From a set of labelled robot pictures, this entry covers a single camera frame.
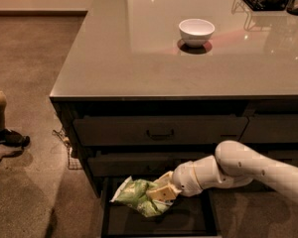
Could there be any wire rack on floor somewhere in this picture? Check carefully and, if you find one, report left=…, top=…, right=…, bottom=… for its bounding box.
left=52, top=129, right=82, bottom=171

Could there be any white ceramic bowl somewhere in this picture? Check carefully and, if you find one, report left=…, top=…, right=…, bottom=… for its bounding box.
left=179, top=19, right=215, bottom=48

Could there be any green jalapeno chip bag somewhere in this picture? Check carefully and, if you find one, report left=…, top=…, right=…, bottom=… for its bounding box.
left=111, top=177, right=173, bottom=217

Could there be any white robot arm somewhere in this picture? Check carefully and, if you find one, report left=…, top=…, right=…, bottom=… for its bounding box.
left=146, top=141, right=298, bottom=204

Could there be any dark top left drawer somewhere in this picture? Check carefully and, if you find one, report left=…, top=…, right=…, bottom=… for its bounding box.
left=73, top=115, right=247, bottom=146

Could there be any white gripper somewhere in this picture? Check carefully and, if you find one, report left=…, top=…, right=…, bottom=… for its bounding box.
left=146, top=161, right=203, bottom=201

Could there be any dark top right drawer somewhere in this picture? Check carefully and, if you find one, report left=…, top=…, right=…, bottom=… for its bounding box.
left=240, top=114, right=298, bottom=144

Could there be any open dark bottom drawer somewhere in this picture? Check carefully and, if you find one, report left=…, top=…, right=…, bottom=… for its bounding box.
left=100, top=178, right=222, bottom=238

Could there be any dark middle left drawer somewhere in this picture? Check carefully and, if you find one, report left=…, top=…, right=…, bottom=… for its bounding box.
left=87, top=152, right=210, bottom=177

